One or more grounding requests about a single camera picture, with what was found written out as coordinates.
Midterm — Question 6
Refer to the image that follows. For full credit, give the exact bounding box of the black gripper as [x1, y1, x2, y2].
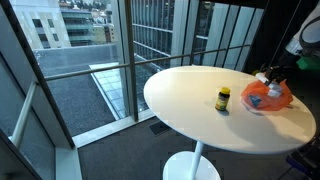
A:
[259, 64, 295, 86]

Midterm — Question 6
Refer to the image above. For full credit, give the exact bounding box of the orange plastic bag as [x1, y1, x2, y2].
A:
[240, 79, 294, 112]

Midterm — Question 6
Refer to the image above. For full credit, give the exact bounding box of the blue Mentos gum bottle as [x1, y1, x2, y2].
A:
[248, 94, 263, 108]

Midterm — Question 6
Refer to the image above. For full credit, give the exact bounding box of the yellow-capped vitamin bottle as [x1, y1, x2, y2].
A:
[214, 86, 232, 112]

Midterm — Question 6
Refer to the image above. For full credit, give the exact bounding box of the dark floor vent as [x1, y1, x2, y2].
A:
[147, 120, 171, 136]

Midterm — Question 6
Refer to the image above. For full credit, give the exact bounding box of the grey metal window railing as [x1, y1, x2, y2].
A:
[44, 44, 252, 82]

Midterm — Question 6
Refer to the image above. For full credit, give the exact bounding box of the white vertical window bar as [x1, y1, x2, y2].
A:
[10, 81, 38, 148]

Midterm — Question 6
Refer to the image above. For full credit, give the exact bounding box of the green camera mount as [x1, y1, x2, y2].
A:
[295, 55, 320, 71]

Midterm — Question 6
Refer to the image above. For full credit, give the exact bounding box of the black cable bundle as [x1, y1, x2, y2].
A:
[268, 0, 303, 69]

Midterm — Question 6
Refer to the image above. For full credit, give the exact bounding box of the white table pedestal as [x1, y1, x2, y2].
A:
[162, 141, 222, 180]

